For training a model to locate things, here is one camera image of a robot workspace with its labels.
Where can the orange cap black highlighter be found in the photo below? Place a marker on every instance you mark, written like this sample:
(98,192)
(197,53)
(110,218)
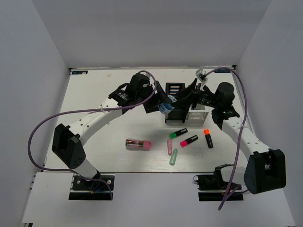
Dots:
(208,138)

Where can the right blue table label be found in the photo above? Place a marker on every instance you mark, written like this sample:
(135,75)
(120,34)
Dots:
(222,71)

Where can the pink-capped crayon tube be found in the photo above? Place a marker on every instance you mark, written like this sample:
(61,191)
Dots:
(133,144)

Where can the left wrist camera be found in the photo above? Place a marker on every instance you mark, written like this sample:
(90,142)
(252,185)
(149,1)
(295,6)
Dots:
(148,75)

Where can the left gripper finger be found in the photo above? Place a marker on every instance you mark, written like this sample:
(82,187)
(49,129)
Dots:
(161,96)
(152,106)

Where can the left blue table label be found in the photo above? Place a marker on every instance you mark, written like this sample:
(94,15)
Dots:
(79,72)

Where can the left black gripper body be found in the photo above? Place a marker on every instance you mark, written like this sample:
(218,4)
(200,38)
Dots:
(143,96)

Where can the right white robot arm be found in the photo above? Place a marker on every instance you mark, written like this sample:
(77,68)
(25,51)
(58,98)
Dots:
(265,169)

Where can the pink cap black highlighter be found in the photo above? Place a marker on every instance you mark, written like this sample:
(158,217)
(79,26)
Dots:
(188,141)

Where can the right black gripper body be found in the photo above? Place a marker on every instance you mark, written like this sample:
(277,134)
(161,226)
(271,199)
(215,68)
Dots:
(206,98)

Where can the white metal organizer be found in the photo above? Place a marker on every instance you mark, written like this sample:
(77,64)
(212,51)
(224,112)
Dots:
(197,114)

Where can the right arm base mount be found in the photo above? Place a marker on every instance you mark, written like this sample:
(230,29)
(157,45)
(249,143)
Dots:
(209,189)

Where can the blue table label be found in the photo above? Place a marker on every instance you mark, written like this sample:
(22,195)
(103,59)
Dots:
(222,71)
(79,72)

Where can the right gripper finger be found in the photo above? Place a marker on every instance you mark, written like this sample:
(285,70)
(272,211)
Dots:
(183,103)
(187,91)

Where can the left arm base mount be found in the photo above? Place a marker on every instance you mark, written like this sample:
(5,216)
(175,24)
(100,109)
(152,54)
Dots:
(82,190)

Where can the green translucent eraser pen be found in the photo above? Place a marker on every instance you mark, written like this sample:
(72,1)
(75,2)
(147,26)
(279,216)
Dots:
(173,157)

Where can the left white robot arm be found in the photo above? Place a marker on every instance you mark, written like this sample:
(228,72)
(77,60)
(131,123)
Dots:
(68,141)

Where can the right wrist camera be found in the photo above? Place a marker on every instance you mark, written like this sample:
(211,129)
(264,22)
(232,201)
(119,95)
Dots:
(201,75)

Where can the green cap black highlighter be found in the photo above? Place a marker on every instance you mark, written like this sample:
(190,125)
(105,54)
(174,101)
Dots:
(178,133)

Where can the pink translucent eraser pen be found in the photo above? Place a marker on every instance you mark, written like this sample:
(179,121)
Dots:
(169,147)

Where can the black metal organizer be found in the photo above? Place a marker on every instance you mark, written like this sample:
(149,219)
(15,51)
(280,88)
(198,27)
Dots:
(173,89)

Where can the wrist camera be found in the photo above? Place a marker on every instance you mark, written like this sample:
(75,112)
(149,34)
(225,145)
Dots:
(148,75)
(201,75)

